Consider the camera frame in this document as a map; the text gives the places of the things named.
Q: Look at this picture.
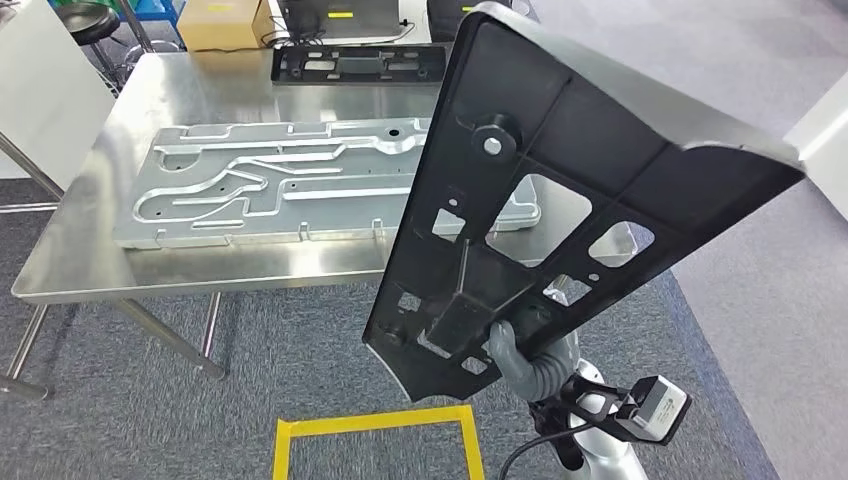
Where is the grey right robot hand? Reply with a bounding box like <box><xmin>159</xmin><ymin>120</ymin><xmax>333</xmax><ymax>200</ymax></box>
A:
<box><xmin>483</xmin><ymin>321</ymin><xmax>533</xmax><ymax>399</ymax></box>

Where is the black plastic frame part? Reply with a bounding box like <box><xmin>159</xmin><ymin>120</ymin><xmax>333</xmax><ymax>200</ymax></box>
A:
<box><xmin>362</xmin><ymin>1</ymin><xmax>806</xmax><ymax>404</ymax></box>
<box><xmin>270</xmin><ymin>42</ymin><xmax>453</xmax><ymax>86</ymax></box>

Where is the stainless steel workbench table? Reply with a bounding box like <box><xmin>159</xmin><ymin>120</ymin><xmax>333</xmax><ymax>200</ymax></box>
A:
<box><xmin>0</xmin><ymin>49</ymin><xmax>657</xmax><ymax>402</ymax></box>

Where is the yellow floor tape square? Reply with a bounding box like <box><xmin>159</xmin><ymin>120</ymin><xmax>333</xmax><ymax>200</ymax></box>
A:
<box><xmin>271</xmin><ymin>405</ymin><xmax>487</xmax><ymax>480</ymax></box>

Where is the large aluminium fixture plate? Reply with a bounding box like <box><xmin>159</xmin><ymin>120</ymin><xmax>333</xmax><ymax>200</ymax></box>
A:
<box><xmin>112</xmin><ymin>117</ymin><xmax>541</xmax><ymax>252</ymax></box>

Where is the black zip case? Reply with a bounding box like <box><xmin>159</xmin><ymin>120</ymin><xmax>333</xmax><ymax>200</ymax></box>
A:
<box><xmin>427</xmin><ymin>0</ymin><xmax>480</xmax><ymax>44</ymax></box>

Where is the grey metal box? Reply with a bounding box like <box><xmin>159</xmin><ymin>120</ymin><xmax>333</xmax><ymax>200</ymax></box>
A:
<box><xmin>278</xmin><ymin>0</ymin><xmax>417</xmax><ymax>42</ymax></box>

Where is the white cabinet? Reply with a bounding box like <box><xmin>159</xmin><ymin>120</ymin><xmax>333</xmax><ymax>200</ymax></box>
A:
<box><xmin>783</xmin><ymin>89</ymin><xmax>848</xmax><ymax>223</ymax></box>

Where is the black power adapter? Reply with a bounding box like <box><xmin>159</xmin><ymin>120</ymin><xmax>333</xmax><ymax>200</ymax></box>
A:
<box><xmin>281</xmin><ymin>0</ymin><xmax>327</xmax><ymax>39</ymax></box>

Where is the brown cardboard box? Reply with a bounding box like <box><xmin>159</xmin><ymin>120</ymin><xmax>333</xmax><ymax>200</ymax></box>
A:
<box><xmin>176</xmin><ymin>0</ymin><xmax>276</xmax><ymax>53</ymax></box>

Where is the blue rack with green crates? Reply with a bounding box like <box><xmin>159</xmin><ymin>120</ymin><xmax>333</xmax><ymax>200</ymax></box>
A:
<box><xmin>115</xmin><ymin>0</ymin><xmax>181</xmax><ymax>33</ymax></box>

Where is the white table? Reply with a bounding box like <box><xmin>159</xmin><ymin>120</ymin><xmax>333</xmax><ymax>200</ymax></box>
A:
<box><xmin>0</xmin><ymin>0</ymin><xmax>118</xmax><ymax>217</ymax></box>

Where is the black round stool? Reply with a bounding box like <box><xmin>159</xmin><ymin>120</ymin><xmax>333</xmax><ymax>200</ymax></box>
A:
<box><xmin>52</xmin><ymin>1</ymin><xmax>183</xmax><ymax>91</ymax></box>

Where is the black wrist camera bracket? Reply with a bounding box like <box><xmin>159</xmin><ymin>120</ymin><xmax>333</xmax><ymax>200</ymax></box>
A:
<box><xmin>529</xmin><ymin>374</ymin><xmax>641</xmax><ymax>473</ymax></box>

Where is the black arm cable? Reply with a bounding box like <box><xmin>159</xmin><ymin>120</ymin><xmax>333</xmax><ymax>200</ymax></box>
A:
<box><xmin>498</xmin><ymin>423</ymin><xmax>598</xmax><ymax>480</ymax></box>

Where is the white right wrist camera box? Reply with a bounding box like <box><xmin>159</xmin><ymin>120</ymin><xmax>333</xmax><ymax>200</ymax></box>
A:
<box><xmin>629</xmin><ymin>375</ymin><xmax>693</xmax><ymax>444</ymax></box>

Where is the black desk cable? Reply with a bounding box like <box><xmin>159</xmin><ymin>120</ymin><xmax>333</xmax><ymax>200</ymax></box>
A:
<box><xmin>261</xmin><ymin>21</ymin><xmax>419</xmax><ymax>49</ymax></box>

